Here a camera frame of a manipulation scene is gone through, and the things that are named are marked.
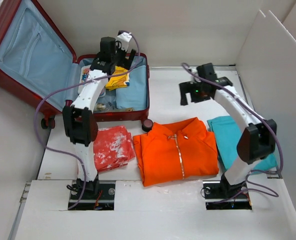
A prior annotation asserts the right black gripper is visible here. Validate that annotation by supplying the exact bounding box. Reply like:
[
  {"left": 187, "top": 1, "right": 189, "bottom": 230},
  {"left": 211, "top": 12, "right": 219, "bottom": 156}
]
[{"left": 178, "top": 79, "right": 210, "bottom": 106}]

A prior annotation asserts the yellow cartoon cloth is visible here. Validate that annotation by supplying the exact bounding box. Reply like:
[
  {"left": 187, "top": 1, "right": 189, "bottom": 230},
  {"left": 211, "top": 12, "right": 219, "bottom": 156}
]
[{"left": 105, "top": 66, "right": 130, "bottom": 91}]

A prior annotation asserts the white first aid box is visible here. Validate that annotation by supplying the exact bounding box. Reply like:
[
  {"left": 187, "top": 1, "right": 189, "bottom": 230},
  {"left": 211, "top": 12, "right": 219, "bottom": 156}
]
[{"left": 77, "top": 65, "right": 106, "bottom": 97}]

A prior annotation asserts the light blue cloth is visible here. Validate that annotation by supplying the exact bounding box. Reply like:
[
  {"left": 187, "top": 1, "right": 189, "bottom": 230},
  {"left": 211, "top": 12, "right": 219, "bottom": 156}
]
[{"left": 115, "top": 65, "right": 148, "bottom": 111}]

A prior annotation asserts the small gold cap bottle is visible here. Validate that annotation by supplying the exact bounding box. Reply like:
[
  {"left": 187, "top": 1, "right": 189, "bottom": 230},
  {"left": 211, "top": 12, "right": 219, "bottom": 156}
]
[{"left": 94, "top": 103, "right": 110, "bottom": 113}]

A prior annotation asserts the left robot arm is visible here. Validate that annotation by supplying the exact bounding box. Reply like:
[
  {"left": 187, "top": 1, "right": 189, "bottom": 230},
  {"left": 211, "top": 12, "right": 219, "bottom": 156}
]
[{"left": 62, "top": 32, "right": 136, "bottom": 199}]

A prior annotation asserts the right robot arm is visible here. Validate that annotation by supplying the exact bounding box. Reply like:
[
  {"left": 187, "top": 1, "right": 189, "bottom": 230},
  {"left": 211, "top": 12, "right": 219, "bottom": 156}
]
[{"left": 179, "top": 62, "right": 279, "bottom": 204}]

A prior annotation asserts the dark red round jar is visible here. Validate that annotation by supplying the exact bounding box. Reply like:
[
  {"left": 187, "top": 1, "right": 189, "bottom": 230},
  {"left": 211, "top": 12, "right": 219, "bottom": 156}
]
[{"left": 141, "top": 118, "right": 154, "bottom": 133}]

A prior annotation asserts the orange zip jacket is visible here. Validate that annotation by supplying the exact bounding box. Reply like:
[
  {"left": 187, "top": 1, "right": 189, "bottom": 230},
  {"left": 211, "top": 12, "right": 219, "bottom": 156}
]
[{"left": 133, "top": 117, "right": 219, "bottom": 187}]

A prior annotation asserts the teal folded garment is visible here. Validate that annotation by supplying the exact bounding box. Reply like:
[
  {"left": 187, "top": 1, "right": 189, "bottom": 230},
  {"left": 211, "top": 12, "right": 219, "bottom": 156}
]
[{"left": 206, "top": 114, "right": 279, "bottom": 173}]

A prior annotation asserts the red white patterned cloth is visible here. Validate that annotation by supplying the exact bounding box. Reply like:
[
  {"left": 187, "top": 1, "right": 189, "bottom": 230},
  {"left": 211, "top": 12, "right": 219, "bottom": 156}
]
[{"left": 93, "top": 125, "right": 135, "bottom": 173}]

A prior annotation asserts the white foam board panel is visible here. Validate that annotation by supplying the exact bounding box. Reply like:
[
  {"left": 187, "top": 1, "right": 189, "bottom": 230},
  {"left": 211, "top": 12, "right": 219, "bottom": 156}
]
[{"left": 236, "top": 11, "right": 296, "bottom": 210}]

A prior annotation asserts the red open suitcase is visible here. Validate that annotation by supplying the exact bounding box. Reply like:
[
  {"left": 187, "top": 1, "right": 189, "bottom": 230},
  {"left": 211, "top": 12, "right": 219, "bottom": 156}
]
[{"left": 0, "top": 0, "right": 151, "bottom": 130}]

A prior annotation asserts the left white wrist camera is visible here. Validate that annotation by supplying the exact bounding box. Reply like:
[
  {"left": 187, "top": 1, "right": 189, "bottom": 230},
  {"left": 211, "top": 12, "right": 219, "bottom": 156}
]
[{"left": 116, "top": 31, "right": 133, "bottom": 52}]

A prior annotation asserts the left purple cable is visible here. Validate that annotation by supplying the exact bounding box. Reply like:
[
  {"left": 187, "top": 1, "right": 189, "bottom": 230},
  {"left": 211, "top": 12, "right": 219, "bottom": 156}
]
[{"left": 34, "top": 31, "right": 141, "bottom": 210}]

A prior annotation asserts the purple cable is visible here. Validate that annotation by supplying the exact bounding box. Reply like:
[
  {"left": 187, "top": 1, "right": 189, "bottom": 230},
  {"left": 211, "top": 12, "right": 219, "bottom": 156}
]
[
  {"left": 181, "top": 62, "right": 286, "bottom": 205},
  {"left": 34, "top": 31, "right": 141, "bottom": 210}
]

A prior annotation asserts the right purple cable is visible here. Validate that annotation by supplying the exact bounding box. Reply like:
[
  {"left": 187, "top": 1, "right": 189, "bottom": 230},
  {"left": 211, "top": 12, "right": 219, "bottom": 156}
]
[{"left": 181, "top": 62, "right": 286, "bottom": 205}]

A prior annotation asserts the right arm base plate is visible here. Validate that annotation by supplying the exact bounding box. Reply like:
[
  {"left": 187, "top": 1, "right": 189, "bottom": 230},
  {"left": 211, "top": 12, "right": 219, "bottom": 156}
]
[{"left": 200, "top": 180, "right": 252, "bottom": 210}]

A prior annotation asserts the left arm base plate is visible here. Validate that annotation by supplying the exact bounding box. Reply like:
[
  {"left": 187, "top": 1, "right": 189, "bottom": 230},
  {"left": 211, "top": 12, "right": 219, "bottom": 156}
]
[{"left": 68, "top": 181, "right": 116, "bottom": 211}]

